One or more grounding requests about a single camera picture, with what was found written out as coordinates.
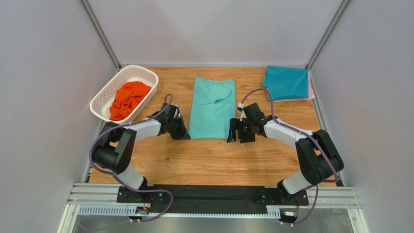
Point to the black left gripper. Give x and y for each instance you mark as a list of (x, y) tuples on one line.
[(182, 133)]

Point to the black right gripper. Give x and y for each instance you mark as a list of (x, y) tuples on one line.
[(241, 131)]

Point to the mint green t shirt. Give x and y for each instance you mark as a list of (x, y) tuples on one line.
[(213, 105)]

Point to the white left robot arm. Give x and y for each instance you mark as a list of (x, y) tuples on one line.
[(112, 150)]

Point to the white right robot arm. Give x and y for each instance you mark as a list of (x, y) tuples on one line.
[(317, 155)]

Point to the orange t shirt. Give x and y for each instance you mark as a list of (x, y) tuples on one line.
[(127, 98)]

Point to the white plastic laundry basket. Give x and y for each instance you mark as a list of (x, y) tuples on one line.
[(101, 103)]

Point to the folded teal t shirt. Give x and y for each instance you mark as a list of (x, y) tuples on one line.
[(286, 83)]

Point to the black base cloth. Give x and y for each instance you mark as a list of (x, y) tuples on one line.
[(210, 199)]

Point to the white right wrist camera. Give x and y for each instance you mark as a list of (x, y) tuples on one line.
[(240, 108)]

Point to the right aluminium corner post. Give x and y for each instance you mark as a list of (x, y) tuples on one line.
[(328, 32)]

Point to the aluminium corner post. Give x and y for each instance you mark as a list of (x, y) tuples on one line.
[(87, 7), (328, 32)]

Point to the left aluminium corner post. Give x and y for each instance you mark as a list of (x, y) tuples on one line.
[(87, 7)]

